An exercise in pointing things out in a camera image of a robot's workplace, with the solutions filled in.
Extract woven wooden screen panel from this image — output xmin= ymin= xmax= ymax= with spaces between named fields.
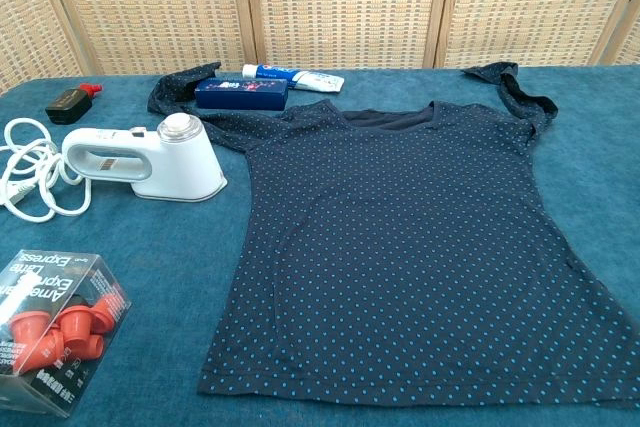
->
xmin=589 ymin=0 xmax=640 ymax=67
xmin=242 ymin=0 xmax=456 ymax=71
xmin=0 ymin=0 xmax=84 ymax=96
xmin=434 ymin=0 xmax=640 ymax=69
xmin=39 ymin=0 xmax=259 ymax=77

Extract black bottle with red cap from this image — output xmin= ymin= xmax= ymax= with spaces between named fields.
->
xmin=44 ymin=82 xmax=105 ymax=126

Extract white and blue toothpaste tube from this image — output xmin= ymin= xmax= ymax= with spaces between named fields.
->
xmin=241 ymin=63 xmax=346 ymax=94

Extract dark blue polka dot shirt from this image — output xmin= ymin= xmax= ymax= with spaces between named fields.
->
xmin=146 ymin=61 xmax=640 ymax=411

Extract white handheld garment steamer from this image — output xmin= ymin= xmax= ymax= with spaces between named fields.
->
xmin=61 ymin=113 xmax=229 ymax=203

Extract teal velvet tablecloth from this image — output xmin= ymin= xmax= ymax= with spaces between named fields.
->
xmin=0 ymin=64 xmax=640 ymax=427

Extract dark blue toothpaste box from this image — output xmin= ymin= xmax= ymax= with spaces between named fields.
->
xmin=193 ymin=77 xmax=290 ymax=112

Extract red coffee capsule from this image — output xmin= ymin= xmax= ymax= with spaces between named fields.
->
xmin=74 ymin=334 xmax=106 ymax=363
xmin=9 ymin=310 xmax=51 ymax=348
xmin=58 ymin=304 xmax=97 ymax=343
xmin=34 ymin=331 xmax=66 ymax=368
xmin=89 ymin=295 xmax=126 ymax=336

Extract clear plastic coffee capsule box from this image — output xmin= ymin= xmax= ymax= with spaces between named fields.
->
xmin=0 ymin=248 xmax=133 ymax=420

